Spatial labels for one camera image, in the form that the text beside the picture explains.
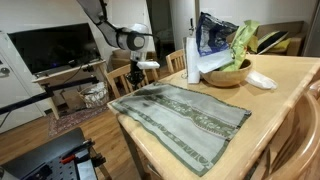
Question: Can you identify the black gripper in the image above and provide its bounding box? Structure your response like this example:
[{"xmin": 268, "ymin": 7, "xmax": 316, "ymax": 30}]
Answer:
[{"xmin": 125, "ymin": 60, "xmax": 145, "ymax": 91}]

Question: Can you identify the green patterned towel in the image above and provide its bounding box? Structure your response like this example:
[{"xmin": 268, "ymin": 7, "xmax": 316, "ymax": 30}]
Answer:
[{"xmin": 109, "ymin": 81, "xmax": 253, "ymax": 178}]

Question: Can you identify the wooden bowl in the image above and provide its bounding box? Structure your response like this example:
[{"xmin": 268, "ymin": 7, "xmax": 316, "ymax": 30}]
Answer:
[{"xmin": 201, "ymin": 59, "xmax": 253, "ymax": 88}]

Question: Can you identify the wooden slatted chair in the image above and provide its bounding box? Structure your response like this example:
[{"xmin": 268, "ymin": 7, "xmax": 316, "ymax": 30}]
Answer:
[{"xmin": 105, "ymin": 63, "xmax": 160, "ymax": 99}]

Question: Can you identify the cardboard box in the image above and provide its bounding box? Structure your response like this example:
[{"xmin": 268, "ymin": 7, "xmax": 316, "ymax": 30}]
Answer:
[{"xmin": 110, "ymin": 48, "xmax": 141, "ymax": 70}]

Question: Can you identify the wooden chair back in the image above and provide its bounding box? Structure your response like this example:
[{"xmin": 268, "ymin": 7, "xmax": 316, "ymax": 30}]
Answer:
[{"xmin": 165, "ymin": 49, "xmax": 186, "ymax": 74}]

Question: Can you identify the wooden television stand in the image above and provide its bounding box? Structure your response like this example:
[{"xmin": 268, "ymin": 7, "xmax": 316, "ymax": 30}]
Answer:
[{"xmin": 31, "ymin": 59, "xmax": 108, "ymax": 121}]

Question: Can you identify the patterned rug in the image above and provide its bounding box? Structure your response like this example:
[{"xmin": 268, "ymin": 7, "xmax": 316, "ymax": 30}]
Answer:
[{"xmin": 47, "ymin": 104, "xmax": 111, "ymax": 139}]

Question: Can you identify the black television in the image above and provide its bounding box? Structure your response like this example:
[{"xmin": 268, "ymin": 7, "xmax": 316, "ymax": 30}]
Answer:
[{"xmin": 7, "ymin": 22, "xmax": 102, "ymax": 76}]

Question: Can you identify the blue chip bag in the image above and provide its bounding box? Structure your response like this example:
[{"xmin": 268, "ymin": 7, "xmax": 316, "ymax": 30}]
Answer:
[{"xmin": 195, "ymin": 12, "xmax": 239, "ymax": 58}]

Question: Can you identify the black mounting bar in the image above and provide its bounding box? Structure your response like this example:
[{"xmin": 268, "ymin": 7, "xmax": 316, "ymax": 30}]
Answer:
[{"xmin": 0, "ymin": 75, "xmax": 101, "ymax": 116}]

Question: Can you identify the green chip bag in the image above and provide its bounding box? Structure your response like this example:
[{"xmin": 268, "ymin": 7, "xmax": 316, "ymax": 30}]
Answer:
[{"xmin": 219, "ymin": 19, "xmax": 260, "ymax": 72}]

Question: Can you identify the white door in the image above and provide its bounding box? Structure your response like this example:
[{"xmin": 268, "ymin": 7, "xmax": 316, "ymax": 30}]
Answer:
[{"xmin": 0, "ymin": 31, "xmax": 44, "ymax": 134}]

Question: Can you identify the striped cushion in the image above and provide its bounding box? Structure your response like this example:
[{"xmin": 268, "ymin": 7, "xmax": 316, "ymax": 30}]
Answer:
[{"xmin": 254, "ymin": 30, "xmax": 290, "ymax": 54}]

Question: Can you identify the yellow cushion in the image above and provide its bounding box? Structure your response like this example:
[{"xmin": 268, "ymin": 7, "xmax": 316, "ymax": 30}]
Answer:
[{"xmin": 248, "ymin": 34, "xmax": 292, "ymax": 55}]

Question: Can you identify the wooden sofa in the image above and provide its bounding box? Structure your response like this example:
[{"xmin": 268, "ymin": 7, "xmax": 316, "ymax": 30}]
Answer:
[{"xmin": 253, "ymin": 20, "xmax": 306, "ymax": 57}]

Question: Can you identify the round-back wooden chair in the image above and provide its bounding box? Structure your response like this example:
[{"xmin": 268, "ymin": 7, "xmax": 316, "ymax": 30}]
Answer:
[{"xmin": 244, "ymin": 78, "xmax": 320, "ymax": 180}]

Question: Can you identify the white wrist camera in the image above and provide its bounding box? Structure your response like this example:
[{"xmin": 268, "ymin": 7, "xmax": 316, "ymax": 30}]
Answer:
[{"xmin": 136, "ymin": 60, "xmax": 161, "ymax": 70}]

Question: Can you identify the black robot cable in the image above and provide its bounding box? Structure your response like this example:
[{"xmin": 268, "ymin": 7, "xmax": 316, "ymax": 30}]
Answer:
[{"xmin": 98, "ymin": 0, "xmax": 159, "ymax": 61}]

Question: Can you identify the red-handled tool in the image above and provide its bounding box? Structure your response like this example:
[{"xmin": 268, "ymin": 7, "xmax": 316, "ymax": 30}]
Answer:
[{"xmin": 59, "ymin": 153, "xmax": 78, "ymax": 165}]

